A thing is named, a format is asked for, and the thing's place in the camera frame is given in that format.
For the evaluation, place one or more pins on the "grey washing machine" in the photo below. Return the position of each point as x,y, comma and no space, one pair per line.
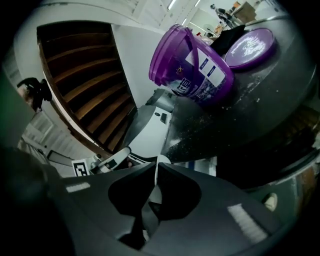
262,105

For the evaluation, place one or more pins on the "white detergent scoop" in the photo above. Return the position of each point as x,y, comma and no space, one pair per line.
157,193

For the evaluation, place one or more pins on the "black cloth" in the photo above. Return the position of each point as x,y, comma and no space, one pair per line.
228,38

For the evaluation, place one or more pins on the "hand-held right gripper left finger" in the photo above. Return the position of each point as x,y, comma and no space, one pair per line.
95,200

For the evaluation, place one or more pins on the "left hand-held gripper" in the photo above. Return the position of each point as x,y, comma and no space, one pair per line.
110,160

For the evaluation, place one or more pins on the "cardboard box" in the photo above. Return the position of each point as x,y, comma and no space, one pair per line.
246,10

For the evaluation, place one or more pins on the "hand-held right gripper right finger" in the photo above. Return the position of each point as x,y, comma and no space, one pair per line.
212,215

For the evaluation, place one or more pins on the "beige shoe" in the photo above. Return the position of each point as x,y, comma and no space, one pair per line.
271,201

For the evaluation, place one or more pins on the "wooden staircase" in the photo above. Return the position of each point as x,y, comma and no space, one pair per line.
87,82

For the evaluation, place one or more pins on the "white detergent drawer grey front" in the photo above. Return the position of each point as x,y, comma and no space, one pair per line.
147,132

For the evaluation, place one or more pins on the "purple bucket lid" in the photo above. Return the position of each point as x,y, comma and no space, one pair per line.
250,48

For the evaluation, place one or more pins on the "purple detergent powder bucket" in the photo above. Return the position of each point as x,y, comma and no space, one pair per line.
175,57

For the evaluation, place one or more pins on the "white panelled door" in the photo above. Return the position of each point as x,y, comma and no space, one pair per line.
47,135

